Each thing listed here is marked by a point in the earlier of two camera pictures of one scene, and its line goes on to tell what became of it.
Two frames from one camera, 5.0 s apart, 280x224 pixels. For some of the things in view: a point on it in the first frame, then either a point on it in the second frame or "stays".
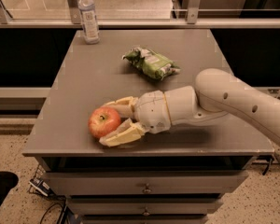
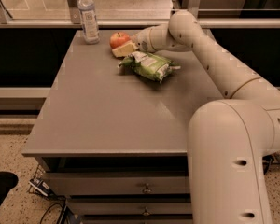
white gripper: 152,110 → 144,41
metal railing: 1,20 stays
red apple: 102,120 → 119,38
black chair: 2,182 stays
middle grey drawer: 142,206 stays
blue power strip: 42,186 stays
